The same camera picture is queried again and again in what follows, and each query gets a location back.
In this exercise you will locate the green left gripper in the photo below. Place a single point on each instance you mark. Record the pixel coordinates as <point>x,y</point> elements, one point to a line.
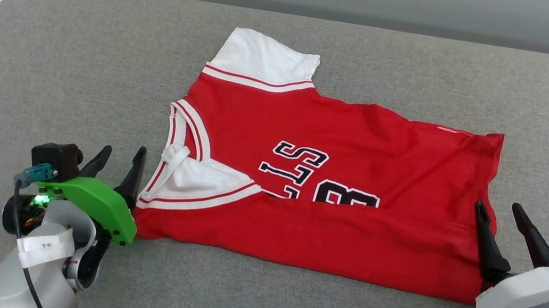
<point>96,199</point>

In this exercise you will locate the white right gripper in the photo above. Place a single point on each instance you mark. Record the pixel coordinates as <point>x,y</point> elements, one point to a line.
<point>529,292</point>

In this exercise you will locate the red white sports jersey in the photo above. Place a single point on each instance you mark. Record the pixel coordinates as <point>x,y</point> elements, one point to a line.
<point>363,134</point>

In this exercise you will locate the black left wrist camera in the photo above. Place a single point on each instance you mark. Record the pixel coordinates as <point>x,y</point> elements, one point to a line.
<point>56,158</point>

